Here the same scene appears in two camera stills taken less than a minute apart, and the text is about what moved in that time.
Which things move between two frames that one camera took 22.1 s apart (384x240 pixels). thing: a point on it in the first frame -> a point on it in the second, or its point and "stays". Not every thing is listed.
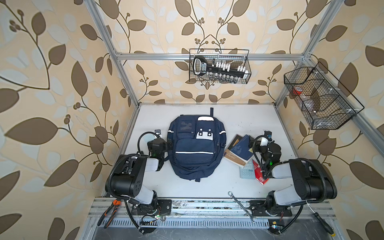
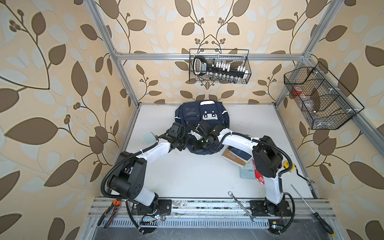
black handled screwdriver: [327, 227] stays
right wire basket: [325, 103] stays
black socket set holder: [221, 72] stays
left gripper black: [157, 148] -> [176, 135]
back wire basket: [226, 66] stays
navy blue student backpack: [195, 144] -> [195, 112]
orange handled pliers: [115, 204] stays
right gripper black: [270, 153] -> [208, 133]
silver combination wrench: [230, 193] stays
